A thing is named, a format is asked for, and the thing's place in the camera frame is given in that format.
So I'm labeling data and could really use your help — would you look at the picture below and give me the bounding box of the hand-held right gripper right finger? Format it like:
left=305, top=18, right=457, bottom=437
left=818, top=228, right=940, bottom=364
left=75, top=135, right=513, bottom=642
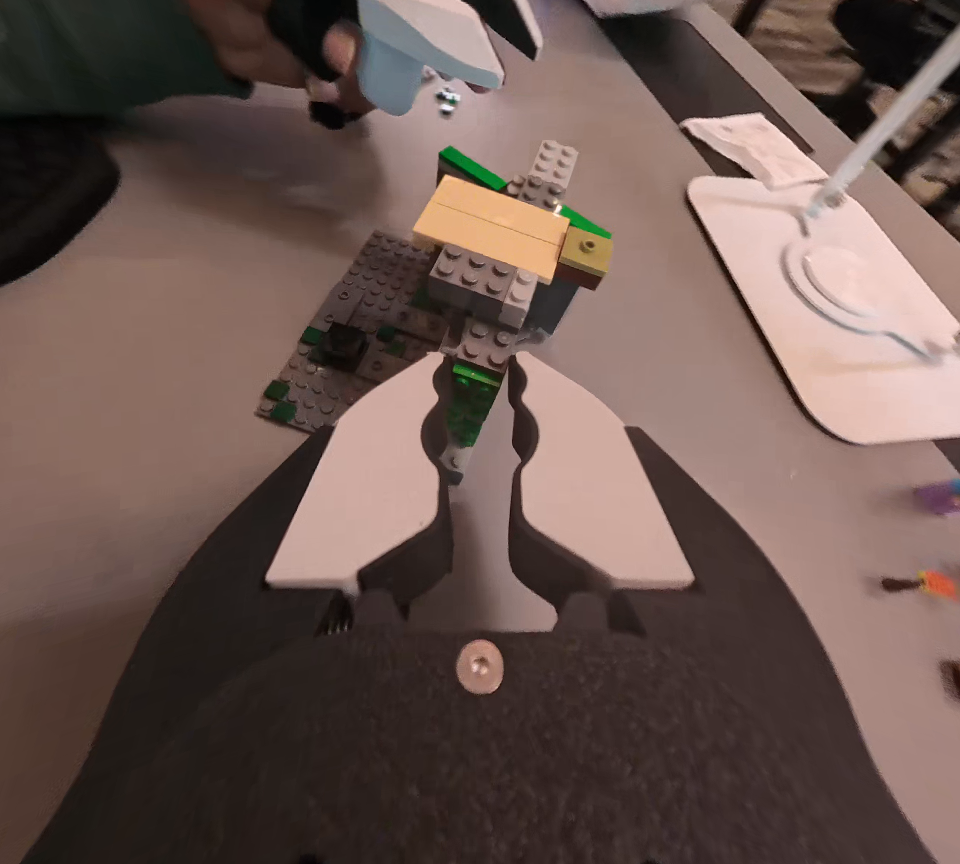
left=507, top=351, right=696, bottom=614

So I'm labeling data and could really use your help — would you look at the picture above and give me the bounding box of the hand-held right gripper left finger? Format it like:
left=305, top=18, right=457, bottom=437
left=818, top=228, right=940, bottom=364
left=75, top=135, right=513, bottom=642
left=264, top=352, right=456, bottom=610

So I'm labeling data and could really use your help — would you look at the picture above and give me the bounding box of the grey green toy brick model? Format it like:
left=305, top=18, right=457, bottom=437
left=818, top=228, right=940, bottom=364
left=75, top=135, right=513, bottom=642
left=255, top=140, right=615, bottom=490

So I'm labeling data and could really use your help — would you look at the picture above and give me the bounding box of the person's left forearm green sleeve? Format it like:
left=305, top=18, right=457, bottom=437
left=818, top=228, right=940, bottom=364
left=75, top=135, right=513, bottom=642
left=0, top=0, right=252, bottom=123

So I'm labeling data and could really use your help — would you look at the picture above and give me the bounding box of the grey desk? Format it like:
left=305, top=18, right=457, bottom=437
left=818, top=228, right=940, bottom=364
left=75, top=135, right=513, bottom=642
left=0, top=0, right=960, bottom=864

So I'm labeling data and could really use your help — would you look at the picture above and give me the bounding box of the person's left hand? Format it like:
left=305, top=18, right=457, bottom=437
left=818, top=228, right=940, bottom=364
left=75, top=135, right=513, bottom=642
left=165, top=0, right=378, bottom=126

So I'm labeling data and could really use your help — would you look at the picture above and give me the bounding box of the white book stand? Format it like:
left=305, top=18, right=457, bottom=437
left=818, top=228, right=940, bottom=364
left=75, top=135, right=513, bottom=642
left=686, top=35, right=960, bottom=447

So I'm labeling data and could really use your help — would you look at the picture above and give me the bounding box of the black rounded object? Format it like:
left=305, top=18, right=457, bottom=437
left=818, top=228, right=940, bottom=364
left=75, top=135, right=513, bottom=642
left=0, top=117, right=123, bottom=289

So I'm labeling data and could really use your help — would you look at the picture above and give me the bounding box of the green purple toy figure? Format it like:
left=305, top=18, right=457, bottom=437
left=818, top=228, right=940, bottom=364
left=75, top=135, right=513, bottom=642
left=913, top=477, right=960, bottom=519

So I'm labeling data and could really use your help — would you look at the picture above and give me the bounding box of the small white paper leaflet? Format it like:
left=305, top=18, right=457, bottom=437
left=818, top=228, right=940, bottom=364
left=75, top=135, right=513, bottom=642
left=678, top=112, right=830, bottom=189

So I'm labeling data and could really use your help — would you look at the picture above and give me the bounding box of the small toy torch piece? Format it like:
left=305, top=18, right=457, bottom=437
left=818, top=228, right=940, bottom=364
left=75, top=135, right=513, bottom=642
left=881, top=568, right=960, bottom=604

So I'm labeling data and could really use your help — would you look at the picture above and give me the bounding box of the black office chair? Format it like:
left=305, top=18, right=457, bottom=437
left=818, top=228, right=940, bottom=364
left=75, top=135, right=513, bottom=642
left=834, top=0, right=960, bottom=138

